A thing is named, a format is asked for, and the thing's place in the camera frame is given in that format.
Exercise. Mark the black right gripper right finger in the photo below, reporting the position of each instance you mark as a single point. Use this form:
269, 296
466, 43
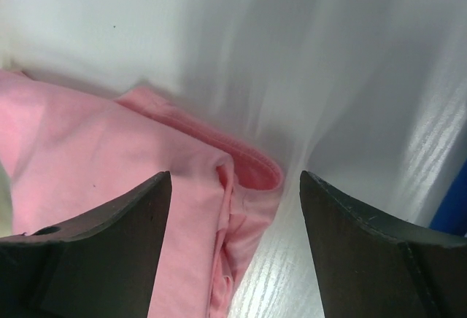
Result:
371, 264

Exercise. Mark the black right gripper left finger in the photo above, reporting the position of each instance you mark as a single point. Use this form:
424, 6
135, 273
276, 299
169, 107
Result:
101, 263

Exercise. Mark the blue printed t-shirt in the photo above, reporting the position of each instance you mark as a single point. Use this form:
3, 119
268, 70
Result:
450, 216

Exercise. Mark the pink t-shirt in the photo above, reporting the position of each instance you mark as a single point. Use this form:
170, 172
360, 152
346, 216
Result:
66, 152

